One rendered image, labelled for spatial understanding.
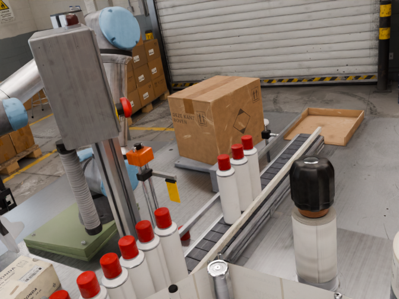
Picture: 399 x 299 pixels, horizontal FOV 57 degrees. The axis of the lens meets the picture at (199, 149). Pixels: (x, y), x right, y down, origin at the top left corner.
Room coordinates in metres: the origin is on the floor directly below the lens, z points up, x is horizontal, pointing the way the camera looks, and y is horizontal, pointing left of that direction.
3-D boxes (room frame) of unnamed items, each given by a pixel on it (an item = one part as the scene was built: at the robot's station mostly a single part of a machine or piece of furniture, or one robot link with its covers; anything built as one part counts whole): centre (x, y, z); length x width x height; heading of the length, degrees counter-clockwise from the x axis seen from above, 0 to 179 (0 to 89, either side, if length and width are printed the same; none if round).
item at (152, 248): (0.63, 0.14, 0.98); 0.05 x 0.05 x 0.20
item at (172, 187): (0.73, 0.08, 1.09); 0.03 x 0.01 x 0.06; 51
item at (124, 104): (0.66, 0.12, 1.32); 0.04 x 0.03 x 0.04; 16
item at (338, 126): (1.49, -0.56, 0.85); 0.30 x 0.26 x 0.04; 141
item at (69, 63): (0.69, 0.20, 1.38); 0.17 x 0.10 x 0.19; 16
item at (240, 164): (0.93, -0.10, 0.98); 0.05 x 0.05 x 0.20
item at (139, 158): (0.74, 0.11, 1.05); 0.10 x 0.04 x 0.33; 51
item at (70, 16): (0.66, 0.17, 1.49); 0.03 x 0.03 x 0.02
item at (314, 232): (0.60, -0.20, 1.03); 0.09 x 0.09 x 0.30
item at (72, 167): (0.65, 0.25, 1.18); 0.04 x 0.04 x 0.21
